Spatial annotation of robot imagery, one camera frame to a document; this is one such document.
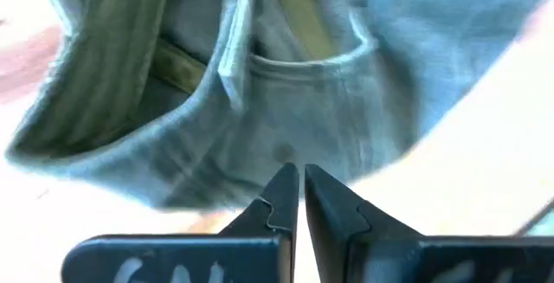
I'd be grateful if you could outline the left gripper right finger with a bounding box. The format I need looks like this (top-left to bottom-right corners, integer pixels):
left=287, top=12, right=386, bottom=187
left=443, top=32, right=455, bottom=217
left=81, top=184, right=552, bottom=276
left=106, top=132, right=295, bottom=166
left=304, top=164, right=554, bottom=283

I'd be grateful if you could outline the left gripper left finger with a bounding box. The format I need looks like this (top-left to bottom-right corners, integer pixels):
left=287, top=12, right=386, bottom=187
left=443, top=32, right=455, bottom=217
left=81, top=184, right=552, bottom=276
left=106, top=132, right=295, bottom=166
left=61, top=162, right=300, bottom=283

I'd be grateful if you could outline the dark green baseball cap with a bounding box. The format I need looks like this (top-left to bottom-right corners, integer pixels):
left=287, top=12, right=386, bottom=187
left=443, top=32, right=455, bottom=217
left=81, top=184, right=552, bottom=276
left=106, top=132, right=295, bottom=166
left=4, top=0, right=554, bottom=210

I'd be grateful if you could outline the black aluminium table frame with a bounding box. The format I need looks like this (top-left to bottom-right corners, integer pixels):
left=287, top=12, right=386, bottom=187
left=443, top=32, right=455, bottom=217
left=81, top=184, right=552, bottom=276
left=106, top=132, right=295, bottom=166
left=513, top=199, right=554, bottom=237

